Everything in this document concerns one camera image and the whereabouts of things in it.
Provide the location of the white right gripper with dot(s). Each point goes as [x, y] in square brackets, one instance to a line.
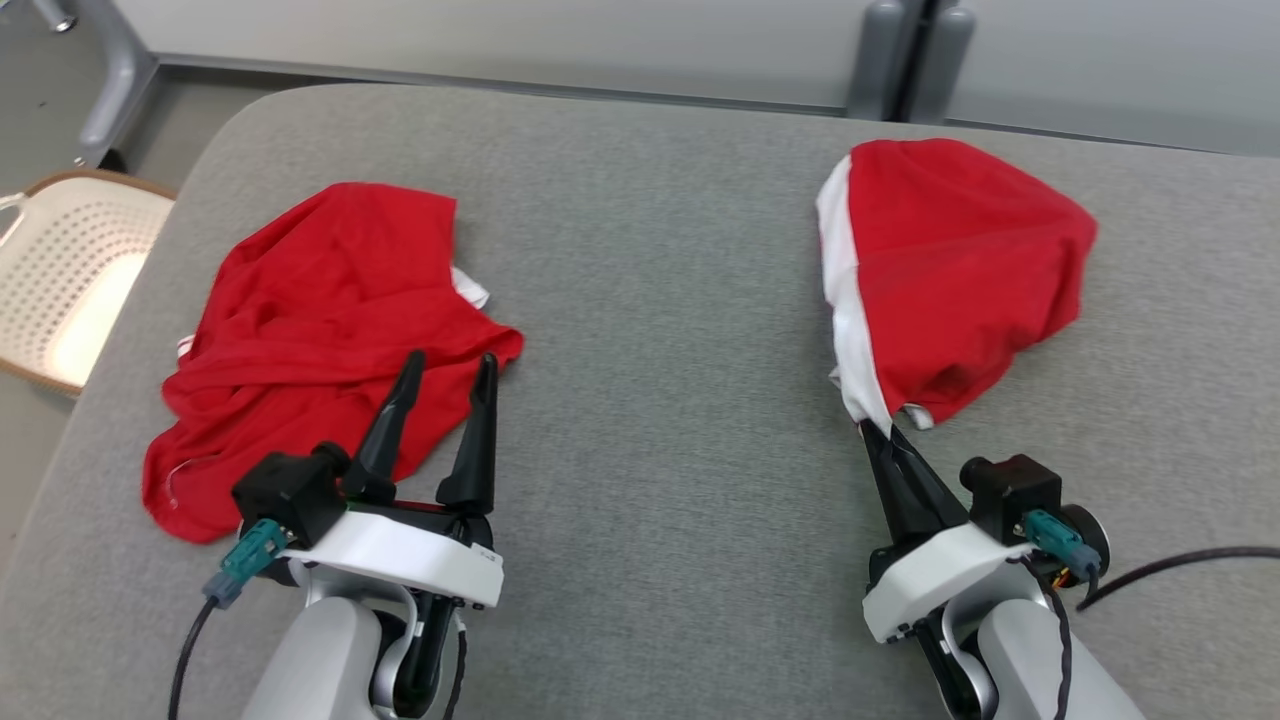
[935, 580]

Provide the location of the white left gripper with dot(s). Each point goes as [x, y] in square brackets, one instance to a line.
[410, 555]

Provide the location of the red basketball jersey white sleeves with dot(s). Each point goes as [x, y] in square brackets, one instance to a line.
[300, 320]

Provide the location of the red and white garment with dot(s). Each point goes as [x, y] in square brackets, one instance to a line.
[960, 260]

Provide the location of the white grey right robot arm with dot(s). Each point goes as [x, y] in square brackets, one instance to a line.
[1040, 665]

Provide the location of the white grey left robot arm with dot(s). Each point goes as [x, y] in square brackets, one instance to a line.
[320, 660]

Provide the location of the grey fabric sofa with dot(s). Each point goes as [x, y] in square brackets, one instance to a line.
[660, 350]

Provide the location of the cream perforated laundry basket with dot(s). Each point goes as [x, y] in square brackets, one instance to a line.
[70, 270]

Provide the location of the grey metal furniture leg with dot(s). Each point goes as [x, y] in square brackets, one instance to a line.
[115, 80]

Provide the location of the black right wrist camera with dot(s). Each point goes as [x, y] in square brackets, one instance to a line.
[1015, 495]

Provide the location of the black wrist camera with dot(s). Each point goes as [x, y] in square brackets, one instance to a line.
[1015, 495]
[290, 495]

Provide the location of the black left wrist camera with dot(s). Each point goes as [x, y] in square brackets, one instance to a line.
[290, 495]

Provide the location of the grey round partition post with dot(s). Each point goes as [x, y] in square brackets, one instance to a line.
[875, 60]
[950, 65]

